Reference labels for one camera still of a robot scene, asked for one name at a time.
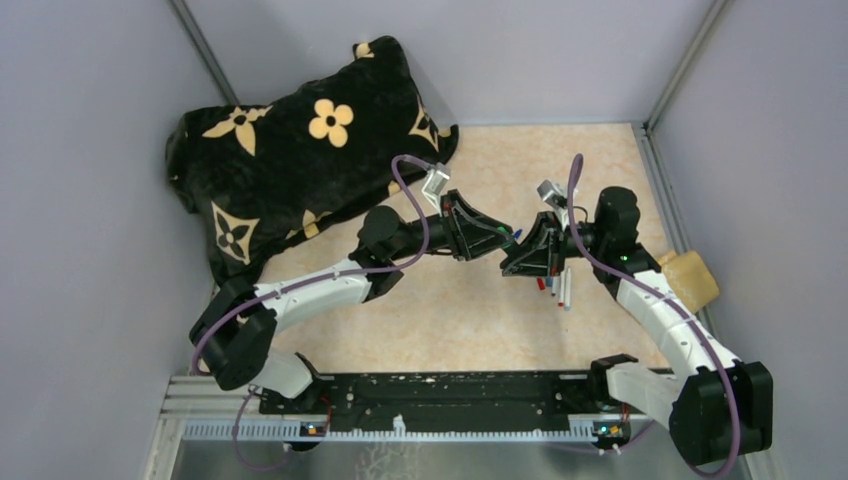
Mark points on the grey cable duct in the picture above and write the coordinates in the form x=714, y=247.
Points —
x=296, y=431

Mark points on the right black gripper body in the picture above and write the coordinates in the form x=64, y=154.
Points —
x=558, y=255

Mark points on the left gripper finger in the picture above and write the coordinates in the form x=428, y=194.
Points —
x=476, y=245
x=477, y=222

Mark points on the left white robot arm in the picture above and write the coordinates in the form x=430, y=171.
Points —
x=233, y=336

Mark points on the white red-tip pen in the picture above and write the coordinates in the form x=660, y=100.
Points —
x=561, y=287

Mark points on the white light-blue pen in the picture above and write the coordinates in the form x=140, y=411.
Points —
x=568, y=273

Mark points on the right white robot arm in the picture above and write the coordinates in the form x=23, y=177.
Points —
x=716, y=405

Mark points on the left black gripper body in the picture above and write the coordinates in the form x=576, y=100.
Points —
x=452, y=225

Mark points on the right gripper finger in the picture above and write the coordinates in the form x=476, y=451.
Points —
x=543, y=234
x=525, y=263

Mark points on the black floral plush blanket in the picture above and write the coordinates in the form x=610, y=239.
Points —
x=266, y=178

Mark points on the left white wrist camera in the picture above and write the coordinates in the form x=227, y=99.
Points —
x=436, y=179

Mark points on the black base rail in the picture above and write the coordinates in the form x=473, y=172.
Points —
x=454, y=403

